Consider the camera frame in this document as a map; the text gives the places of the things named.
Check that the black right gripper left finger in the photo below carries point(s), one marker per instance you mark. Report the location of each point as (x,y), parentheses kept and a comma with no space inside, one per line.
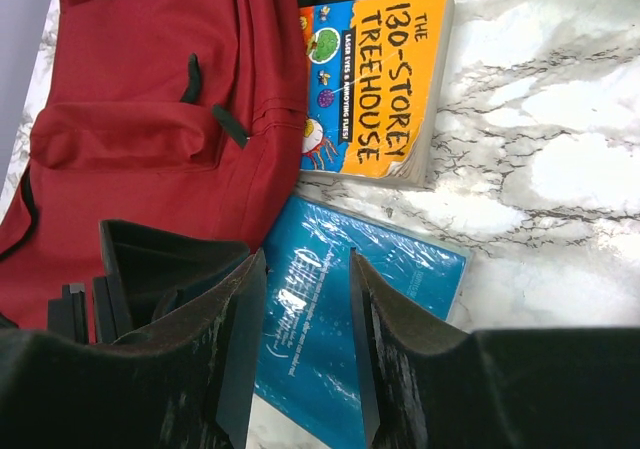
(183,381)

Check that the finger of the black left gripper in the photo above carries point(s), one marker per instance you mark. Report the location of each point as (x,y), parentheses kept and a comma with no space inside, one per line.
(164,288)

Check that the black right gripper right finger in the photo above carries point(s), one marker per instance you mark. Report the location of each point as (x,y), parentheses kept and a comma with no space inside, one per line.
(426,384)

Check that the blue paperback book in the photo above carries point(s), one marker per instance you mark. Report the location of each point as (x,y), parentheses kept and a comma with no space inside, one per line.
(307,365)

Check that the red student backpack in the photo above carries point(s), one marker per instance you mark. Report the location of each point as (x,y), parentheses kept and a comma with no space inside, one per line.
(182,115)

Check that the orange treehouse storybook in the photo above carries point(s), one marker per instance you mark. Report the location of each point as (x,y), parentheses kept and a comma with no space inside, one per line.
(375,75)

